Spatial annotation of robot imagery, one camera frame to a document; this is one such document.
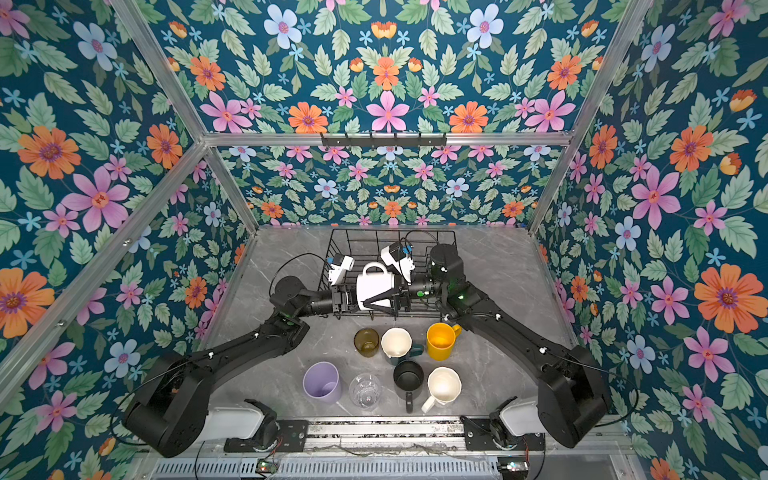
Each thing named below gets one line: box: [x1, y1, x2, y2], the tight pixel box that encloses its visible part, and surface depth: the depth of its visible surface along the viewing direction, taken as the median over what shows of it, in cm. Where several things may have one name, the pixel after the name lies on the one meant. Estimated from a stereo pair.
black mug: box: [393, 360, 425, 414], surface depth 78 cm
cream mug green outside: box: [380, 327, 424, 366], surface depth 82 cm
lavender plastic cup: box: [302, 361, 341, 404], surface depth 75 cm
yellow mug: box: [426, 322, 463, 361], surface depth 86 cm
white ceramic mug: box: [421, 366, 463, 413], surface depth 75 cm
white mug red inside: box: [356, 262, 395, 311], surface depth 64 cm
